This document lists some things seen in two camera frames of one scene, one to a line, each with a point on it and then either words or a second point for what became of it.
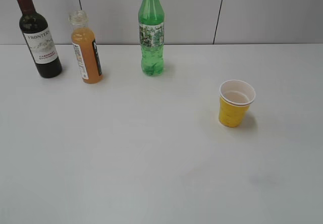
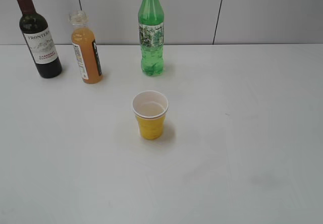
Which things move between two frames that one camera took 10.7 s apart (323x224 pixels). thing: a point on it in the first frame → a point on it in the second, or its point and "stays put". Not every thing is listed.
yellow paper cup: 235,97 → 150,107
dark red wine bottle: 36,30 stays put
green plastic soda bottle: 151,16 stays put
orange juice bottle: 85,48 stays put
